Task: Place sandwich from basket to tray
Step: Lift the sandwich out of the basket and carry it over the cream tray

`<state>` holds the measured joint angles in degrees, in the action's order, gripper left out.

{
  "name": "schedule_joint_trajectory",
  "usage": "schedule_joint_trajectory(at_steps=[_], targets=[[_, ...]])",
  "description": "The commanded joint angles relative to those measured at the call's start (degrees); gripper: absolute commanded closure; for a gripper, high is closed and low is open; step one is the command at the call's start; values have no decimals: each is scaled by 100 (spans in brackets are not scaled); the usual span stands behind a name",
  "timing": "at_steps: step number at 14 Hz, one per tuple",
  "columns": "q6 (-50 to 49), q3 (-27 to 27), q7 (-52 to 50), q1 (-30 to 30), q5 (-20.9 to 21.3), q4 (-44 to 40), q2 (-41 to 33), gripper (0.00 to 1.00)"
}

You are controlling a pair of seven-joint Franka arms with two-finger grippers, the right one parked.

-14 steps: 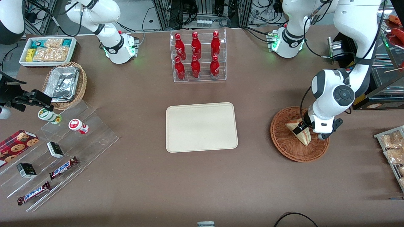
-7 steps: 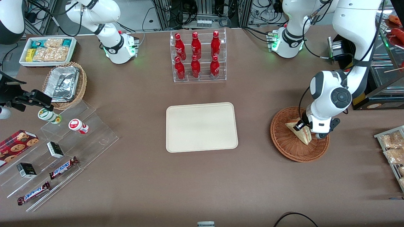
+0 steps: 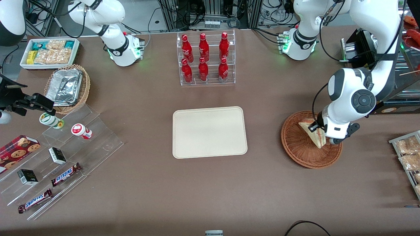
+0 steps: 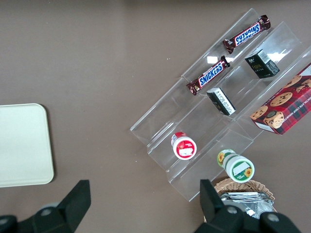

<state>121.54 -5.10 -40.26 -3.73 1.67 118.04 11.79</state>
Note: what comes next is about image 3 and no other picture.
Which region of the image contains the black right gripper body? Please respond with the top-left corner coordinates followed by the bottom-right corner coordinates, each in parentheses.
top-left (0, 74), bottom-right (28, 117)

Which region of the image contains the triangle sandwich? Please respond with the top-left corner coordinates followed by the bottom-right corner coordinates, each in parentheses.
top-left (298, 119), bottom-right (327, 149)

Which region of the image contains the aluminium foil tray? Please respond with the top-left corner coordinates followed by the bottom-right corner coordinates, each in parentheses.
top-left (46, 68), bottom-right (83, 106)

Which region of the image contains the round brown wicker basket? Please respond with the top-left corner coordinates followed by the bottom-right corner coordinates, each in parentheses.
top-left (281, 110), bottom-right (343, 169)

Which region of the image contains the light tan wicker basket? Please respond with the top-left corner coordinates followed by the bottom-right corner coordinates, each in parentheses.
top-left (44, 64), bottom-right (91, 115)

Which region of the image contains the beige rectangular tray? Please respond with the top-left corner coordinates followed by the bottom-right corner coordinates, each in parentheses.
top-left (172, 106), bottom-right (248, 159)

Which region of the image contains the green white yogurt bottle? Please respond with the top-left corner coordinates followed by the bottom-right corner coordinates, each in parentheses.
top-left (39, 112), bottom-right (65, 129)

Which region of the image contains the white snack bin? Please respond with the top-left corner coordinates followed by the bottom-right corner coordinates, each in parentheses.
top-left (20, 38), bottom-right (80, 70)

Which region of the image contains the clear bag of crackers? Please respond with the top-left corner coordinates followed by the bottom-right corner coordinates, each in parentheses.
top-left (34, 48), bottom-right (72, 65)
top-left (45, 40), bottom-right (67, 50)

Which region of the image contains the red white yogurt bottle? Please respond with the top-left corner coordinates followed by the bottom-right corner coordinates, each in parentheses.
top-left (71, 123), bottom-right (93, 140)

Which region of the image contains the red cookie box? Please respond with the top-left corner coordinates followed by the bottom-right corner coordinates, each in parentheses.
top-left (0, 135), bottom-right (41, 174)

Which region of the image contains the small black box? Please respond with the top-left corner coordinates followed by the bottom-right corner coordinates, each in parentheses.
top-left (48, 147), bottom-right (67, 165)
top-left (17, 169), bottom-right (39, 186)

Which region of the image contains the clear acrylic stepped shelf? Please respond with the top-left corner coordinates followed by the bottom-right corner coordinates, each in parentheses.
top-left (0, 104), bottom-right (124, 221)

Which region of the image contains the clear bag of pastry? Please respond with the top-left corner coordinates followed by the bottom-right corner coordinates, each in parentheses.
top-left (395, 136), bottom-right (420, 155)
top-left (398, 153), bottom-right (420, 171)

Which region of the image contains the Snickers chocolate bar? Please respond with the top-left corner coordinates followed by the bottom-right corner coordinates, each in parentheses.
top-left (18, 188), bottom-right (53, 214)
top-left (51, 163), bottom-right (82, 187)

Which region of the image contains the black machine with yellow panel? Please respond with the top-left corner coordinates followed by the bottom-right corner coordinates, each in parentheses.
top-left (341, 28), bottom-right (420, 115)

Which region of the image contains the red cola bottle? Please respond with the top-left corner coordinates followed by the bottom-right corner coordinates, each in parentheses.
top-left (199, 33), bottom-right (210, 62)
top-left (181, 34), bottom-right (194, 63)
top-left (181, 58), bottom-right (193, 83)
top-left (218, 57), bottom-right (229, 81)
top-left (198, 57), bottom-right (209, 82)
top-left (219, 32), bottom-right (230, 60)

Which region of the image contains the clear acrylic bottle rack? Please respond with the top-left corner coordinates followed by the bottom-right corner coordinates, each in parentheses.
top-left (177, 29), bottom-right (236, 86)

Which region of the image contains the red orange food item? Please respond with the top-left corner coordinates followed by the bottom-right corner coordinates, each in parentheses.
top-left (404, 15), bottom-right (420, 43)

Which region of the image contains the grey wire rack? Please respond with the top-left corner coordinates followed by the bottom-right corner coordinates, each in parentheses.
top-left (389, 130), bottom-right (420, 200)

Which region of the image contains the black cable loop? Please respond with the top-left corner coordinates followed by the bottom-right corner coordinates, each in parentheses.
top-left (284, 220), bottom-right (332, 236)

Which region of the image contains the metal equipment frame with cables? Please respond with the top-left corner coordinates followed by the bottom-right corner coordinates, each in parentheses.
top-left (157, 0), bottom-right (296, 31)

